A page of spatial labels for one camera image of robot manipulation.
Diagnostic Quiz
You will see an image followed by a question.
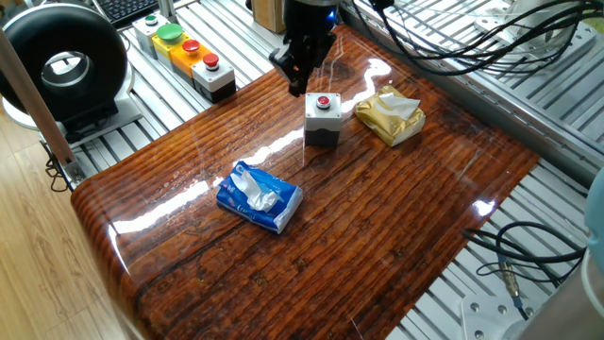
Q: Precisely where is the black keyboard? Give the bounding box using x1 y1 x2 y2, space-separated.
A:
92 0 164 29

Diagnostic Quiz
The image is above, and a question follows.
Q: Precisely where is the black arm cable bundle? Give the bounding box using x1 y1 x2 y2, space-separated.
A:
351 0 604 77

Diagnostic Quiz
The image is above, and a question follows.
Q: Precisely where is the yellow box green button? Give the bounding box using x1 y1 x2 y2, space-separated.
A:
150 22 193 72

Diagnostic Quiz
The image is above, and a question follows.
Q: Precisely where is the white bolted mounting plate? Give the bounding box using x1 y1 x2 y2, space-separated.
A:
460 295 544 340

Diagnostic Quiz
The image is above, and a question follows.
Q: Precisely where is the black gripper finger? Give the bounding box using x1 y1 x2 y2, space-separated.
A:
294 42 327 96
268 44 304 92

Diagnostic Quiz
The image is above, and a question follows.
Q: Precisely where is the orange box red button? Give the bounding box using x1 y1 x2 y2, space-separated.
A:
169 39 209 86

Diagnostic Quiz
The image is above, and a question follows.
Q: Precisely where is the black ring device on stand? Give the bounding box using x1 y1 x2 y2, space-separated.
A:
0 2 145 145

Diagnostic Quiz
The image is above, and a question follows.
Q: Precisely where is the wood grain table mat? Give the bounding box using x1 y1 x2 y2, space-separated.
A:
70 24 541 340

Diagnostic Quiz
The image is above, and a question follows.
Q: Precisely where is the white box red mushroom button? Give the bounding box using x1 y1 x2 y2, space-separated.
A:
191 52 237 104

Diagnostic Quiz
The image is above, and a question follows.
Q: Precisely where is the gold tissue pack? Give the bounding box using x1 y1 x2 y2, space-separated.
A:
353 84 427 148

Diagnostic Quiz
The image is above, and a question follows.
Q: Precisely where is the blue tissue pack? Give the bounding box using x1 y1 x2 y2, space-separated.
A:
215 160 305 235

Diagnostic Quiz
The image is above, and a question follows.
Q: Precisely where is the black cable with metal connector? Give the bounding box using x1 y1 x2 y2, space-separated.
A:
461 220 589 322

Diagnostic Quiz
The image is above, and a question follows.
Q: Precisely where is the beige diagonal pole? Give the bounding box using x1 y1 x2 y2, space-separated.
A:
0 27 87 185

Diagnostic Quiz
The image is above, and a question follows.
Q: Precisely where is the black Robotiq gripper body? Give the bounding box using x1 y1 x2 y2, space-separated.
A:
282 0 340 48

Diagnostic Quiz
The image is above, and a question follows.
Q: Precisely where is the grey box small green button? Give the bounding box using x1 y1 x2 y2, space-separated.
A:
131 12 171 60

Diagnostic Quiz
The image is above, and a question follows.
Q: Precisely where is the aluminium frame post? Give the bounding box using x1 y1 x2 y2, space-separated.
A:
158 0 178 25

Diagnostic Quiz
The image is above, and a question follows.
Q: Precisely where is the small cardboard box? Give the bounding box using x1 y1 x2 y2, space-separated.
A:
249 0 289 34

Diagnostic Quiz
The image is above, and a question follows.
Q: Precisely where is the grey white red button box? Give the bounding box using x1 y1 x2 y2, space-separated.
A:
303 92 344 147

